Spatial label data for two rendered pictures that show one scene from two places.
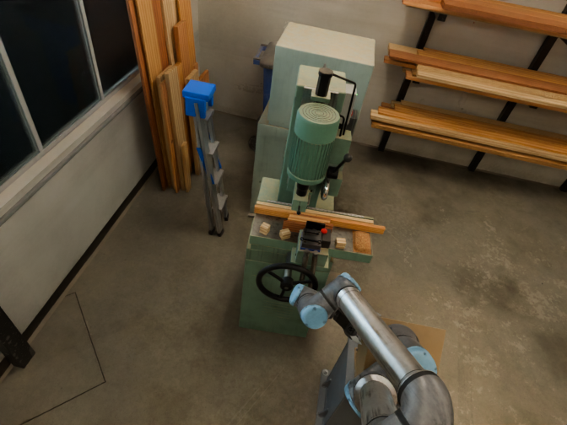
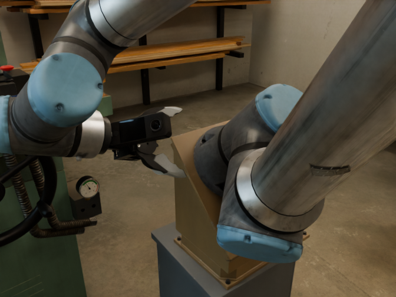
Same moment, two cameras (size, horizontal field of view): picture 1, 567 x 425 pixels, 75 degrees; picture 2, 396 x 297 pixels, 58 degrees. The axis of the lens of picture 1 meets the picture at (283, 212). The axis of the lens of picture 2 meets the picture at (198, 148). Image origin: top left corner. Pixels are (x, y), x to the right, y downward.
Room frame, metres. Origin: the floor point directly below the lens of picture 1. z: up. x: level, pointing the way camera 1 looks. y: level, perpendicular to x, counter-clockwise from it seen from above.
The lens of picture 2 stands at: (0.23, -0.02, 1.20)
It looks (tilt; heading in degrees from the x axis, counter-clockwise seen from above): 25 degrees down; 321
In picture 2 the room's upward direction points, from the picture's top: straight up
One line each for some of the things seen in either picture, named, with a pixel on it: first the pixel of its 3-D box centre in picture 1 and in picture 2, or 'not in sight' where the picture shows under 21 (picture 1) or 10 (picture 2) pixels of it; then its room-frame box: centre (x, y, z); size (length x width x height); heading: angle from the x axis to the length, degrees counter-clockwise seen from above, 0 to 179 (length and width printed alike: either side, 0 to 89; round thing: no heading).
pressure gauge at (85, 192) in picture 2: not in sight; (87, 188); (1.14, -0.33, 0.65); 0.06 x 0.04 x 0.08; 92
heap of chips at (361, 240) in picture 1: (362, 239); not in sight; (1.27, -0.41, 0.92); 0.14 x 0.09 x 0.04; 2
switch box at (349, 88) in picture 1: (346, 104); not in sight; (1.67, -0.20, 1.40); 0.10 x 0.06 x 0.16; 2
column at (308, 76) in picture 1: (307, 144); not in sight; (1.64, -0.06, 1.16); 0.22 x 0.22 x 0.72; 2
